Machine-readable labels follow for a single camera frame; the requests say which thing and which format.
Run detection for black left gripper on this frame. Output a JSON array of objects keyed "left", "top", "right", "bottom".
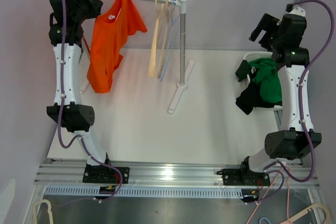
[{"left": 70, "top": 0, "right": 103, "bottom": 24}]

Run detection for orange tank top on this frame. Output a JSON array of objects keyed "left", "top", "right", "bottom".
[{"left": 87, "top": 0, "right": 148, "bottom": 93}]

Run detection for green and white t shirt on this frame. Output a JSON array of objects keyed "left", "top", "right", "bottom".
[{"left": 235, "top": 60, "right": 258, "bottom": 82}]

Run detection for bright green t shirt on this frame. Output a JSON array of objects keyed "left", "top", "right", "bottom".
[{"left": 249, "top": 58, "right": 282, "bottom": 103}]

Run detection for black t shirt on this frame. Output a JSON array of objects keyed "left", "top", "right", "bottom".
[{"left": 236, "top": 82, "right": 275, "bottom": 115}]

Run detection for beige wooden hanger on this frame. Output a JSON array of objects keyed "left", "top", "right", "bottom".
[
  {"left": 157, "top": 0, "right": 171, "bottom": 79},
  {"left": 148, "top": 0, "right": 164, "bottom": 78}
]

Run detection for light blue wire hanger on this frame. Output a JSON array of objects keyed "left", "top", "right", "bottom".
[{"left": 159, "top": 0, "right": 179, "bottom": 82}]

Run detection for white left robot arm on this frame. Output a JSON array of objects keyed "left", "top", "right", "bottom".
[{"left": 47, "top": 0, "right": 113, "bottom": 183}]

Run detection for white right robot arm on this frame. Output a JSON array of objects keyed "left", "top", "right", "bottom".
[{"left": 239, "top": 11, "right": 322, "bottom": 185}]

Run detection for pink hanger on floor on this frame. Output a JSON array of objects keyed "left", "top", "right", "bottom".
[{"left": 245, "top": 164, "right": 293, "bottom": 224}]

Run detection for beige hanger on floor right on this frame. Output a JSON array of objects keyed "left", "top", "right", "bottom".
[{"left": 280, "top": 203, "right": 332, "bottom": 224}]

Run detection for beige hanger on floor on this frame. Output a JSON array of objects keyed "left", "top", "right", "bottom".
[
  {"left": 280, "top": 203, "right": 332, "bottom": 224},
  {"left": 31, "top": 199, "right": 55, "bottom": 224}
]

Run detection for beige hanger on floor left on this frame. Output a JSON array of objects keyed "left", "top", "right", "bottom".
[{"left": 31, "top": 199, "right": 55, "bottom": 224}]

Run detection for white perforated plastic basket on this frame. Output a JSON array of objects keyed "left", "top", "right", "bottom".
[{"left": 243, "top": 51, "right": 282, "bottom": 111}]

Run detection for white metal clothes rack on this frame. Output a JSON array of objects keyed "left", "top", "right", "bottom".
[{"left": 141, "top": 0, "right": 195, "bottom": 114}]

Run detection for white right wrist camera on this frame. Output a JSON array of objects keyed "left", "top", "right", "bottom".
[{"left": 286, "top": 4, "right": 306, "bottom": 17}]

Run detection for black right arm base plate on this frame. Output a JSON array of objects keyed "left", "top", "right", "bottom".
[{"left": 216, "top": 168, "right": 270, "bottom": 186}]

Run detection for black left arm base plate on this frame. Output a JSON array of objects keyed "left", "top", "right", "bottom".
[{"left": 82, "top": 165, "right": 120, "bottom": 184}]

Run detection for aluminium mounting rail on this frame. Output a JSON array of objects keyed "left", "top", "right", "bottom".
[{"left": 33, "top": 155, "right": 320, "bottom": 189}]

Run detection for white slotted cable duct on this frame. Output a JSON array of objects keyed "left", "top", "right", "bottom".
[{"left": 44, "top": 185, "right": 257, "bottom": 199}]

